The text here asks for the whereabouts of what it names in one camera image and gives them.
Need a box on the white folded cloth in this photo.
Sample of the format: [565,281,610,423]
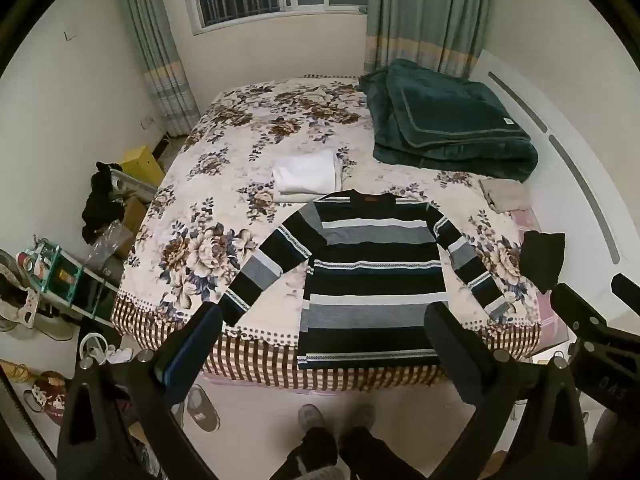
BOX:
[271,150,346,204]

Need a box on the black clothes pile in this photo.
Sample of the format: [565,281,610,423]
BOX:
[81,161,126,245]

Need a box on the person's left leg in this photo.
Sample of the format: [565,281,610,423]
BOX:
[270,404,347,480]

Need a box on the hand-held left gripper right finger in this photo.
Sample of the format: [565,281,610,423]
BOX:
[423,301,590,480]

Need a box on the green curtain with yellow band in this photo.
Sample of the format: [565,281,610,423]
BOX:
[366,0,493,79]
[117,0,202,137]

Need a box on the person's right leg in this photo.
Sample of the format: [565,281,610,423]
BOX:
[339,402,431,480]

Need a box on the red patterned bag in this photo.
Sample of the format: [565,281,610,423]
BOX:
[24,370,68,426]

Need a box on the yellow box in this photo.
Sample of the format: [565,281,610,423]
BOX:
[121,145,166,187]

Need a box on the floral fabric bag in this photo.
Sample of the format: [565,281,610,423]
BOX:
[0,250,47,332]

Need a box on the pink sheet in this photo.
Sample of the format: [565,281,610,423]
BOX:
[509,206,543,241]

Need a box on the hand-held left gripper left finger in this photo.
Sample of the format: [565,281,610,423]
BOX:
[56,301,224,480]

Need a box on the clear plastic bag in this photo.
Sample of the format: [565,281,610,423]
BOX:
[85,222,133,263]

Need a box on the beige folded cloth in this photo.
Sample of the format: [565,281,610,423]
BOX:
[478,178,532,213]

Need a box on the white ring-shaped stand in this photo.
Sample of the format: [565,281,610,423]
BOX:
[79,332,109,366]

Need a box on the person's leg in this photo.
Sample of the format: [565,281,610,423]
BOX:
[339,402,431,480]
[270,404,347,480]

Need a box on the grey slipper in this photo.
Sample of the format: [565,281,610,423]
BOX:
[187,384,221,433]

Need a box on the bed with floral bedspread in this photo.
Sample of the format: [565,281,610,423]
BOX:
[110,74,543,392]

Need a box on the black cloth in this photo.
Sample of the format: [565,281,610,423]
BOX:
[518,230,567,295]

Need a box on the white curved headboard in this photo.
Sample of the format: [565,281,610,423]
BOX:
[470,49,640,301]

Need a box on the person's right forearm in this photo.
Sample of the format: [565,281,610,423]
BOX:
[582,405,640,480]

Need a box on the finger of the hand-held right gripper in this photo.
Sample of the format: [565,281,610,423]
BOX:
[611,273,640,313]
[550,282,608,341]

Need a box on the striped knit sweater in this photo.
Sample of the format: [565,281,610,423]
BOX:
[218,189,518,370]

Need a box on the cardboard box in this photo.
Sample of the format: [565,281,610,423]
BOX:
[122,195,149,233]

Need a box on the dark green folded blanket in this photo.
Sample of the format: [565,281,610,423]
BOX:
[358,58,539,183]

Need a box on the teal storage rack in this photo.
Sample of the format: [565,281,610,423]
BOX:
[17,237,83,308]

